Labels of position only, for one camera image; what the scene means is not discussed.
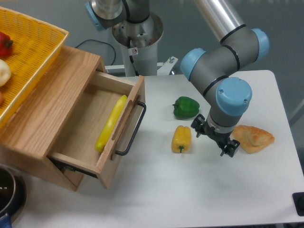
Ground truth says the white onion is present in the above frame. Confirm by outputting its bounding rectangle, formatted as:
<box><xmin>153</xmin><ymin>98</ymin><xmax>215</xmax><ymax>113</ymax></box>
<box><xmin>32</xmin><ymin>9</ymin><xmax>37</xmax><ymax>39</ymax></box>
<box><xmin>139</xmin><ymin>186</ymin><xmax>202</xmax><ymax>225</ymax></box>
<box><xmin>0</xmin><ymin>60</ymin><xmax>11</xmax><ymax>86</ymax></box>

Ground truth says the yellow bell pepper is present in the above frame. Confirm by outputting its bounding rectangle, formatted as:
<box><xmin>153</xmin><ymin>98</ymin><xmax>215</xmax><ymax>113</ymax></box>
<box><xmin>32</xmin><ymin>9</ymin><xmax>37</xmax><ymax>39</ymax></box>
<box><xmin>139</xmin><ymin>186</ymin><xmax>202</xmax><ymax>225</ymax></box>
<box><xmin>171</xmin><ymin>125</ymin><xmax>191</xmax><ymax>153</ymax></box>

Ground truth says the green bell pepper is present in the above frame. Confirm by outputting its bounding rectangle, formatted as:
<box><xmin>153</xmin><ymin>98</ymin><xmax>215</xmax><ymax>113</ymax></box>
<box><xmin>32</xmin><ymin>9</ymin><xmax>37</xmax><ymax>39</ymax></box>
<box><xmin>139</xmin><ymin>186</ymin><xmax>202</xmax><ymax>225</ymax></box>
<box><xmin>173</xmin><ymin>96</ymin><xmax>200</xmax><ymax>119</ymax></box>

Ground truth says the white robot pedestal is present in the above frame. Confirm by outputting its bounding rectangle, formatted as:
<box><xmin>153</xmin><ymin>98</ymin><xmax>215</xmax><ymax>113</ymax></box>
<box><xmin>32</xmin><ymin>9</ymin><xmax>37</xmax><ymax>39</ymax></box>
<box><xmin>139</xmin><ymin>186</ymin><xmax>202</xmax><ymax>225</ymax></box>
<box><xmin>112</xmin><ymin>12</ymin><xmax>178</xmax><ymax>77</ymax></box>

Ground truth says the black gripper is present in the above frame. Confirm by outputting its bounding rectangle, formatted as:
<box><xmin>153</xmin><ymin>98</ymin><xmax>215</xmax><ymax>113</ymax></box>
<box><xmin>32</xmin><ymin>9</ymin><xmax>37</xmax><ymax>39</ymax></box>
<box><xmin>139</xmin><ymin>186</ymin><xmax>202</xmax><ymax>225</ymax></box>
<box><xmin>191</xmin><ymin>114</ymin><xmax>240</xmax><ymax>157</ymax></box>

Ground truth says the golden pastry bread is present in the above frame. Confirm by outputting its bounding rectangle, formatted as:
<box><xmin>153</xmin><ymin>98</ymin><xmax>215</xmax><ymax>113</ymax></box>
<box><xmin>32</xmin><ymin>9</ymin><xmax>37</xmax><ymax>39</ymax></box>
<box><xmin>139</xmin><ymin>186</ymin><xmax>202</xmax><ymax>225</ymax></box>
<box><xmin>232</xmin><ymin>125</ymin><xmax>275</xmax><ymax>154</ymax></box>

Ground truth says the red bell pepper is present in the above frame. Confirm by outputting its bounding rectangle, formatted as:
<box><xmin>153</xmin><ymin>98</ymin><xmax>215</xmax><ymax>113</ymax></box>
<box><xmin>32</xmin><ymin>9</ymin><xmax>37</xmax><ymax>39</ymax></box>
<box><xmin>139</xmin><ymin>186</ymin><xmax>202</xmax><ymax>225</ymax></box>
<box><xmin>0</xmin><ymin>32</ymin><xmax>13</xmax><ymax>57</ymax></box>

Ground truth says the dark metal pot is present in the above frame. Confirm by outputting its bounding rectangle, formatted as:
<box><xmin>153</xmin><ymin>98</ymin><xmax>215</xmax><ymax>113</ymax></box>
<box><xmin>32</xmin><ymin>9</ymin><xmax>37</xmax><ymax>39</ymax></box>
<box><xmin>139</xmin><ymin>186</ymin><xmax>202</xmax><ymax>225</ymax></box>
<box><xmin>0</xmin><ymin>166</ymin><xmax>27</xmax><ymax>228</ymax></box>

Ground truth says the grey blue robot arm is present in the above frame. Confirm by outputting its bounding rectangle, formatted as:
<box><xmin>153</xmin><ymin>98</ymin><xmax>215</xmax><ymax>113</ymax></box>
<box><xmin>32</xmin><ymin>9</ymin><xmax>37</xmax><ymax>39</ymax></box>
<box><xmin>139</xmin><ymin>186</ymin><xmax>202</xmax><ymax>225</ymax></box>
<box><xmin>85</xmin><ymin>0</ymin><xmax>269</xmax><ymax>157</ymax></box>

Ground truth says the yellow plastic basket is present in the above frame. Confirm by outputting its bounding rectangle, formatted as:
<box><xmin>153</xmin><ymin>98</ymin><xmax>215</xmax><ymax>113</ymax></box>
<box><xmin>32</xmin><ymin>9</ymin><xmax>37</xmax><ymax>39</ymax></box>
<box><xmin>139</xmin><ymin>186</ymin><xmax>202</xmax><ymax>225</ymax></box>
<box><xmin>0</xmin><ymin>7</ymin><xmax>69</xmax><ymax>126</ymax></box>

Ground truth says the black corner device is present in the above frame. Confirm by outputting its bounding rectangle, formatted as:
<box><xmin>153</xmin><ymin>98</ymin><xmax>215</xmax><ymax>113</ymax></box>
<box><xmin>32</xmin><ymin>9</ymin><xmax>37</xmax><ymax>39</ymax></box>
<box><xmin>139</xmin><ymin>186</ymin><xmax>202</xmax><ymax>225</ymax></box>
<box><xmin>292</xmin><ymin>192</ymin><xmax>304</xmax><ymax>217</ymax></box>

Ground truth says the yellow squash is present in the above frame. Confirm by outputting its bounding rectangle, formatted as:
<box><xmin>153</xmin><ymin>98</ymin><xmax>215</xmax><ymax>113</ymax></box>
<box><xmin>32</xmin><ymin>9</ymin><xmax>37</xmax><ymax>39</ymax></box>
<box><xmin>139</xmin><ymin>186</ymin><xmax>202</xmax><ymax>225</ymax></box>
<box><xmin>95</xmin><ymin>95</ymin><xmax>127</xmax><ymax>152</ymax></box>

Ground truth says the wooden top drawer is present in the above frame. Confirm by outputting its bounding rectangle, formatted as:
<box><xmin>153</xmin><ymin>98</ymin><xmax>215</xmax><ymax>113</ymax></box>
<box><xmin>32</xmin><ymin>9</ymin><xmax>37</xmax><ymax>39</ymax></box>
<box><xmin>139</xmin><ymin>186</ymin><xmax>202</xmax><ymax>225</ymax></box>
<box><xmin>48</xmin><ymin>72</ymin><xmax>146</xmax><ymax>188</ymax></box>

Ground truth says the black cable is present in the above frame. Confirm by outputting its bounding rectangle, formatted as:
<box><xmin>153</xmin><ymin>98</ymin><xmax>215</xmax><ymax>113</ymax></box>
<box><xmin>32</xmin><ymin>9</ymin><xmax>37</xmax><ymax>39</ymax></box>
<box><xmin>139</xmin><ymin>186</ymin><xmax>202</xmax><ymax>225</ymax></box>
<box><xmin>75</xmin><ymin>39</ymin><xmax>116</xmax><ymax>67</ymax></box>

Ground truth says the wooden drawer cabinet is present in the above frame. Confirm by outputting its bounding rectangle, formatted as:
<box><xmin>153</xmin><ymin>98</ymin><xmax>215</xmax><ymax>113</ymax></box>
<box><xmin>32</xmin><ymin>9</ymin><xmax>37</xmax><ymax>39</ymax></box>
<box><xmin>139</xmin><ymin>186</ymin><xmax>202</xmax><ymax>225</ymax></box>
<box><xmin>0</xmin><ymin>46</ymin><xmax>103</xmax><ymax>190</ymax></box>

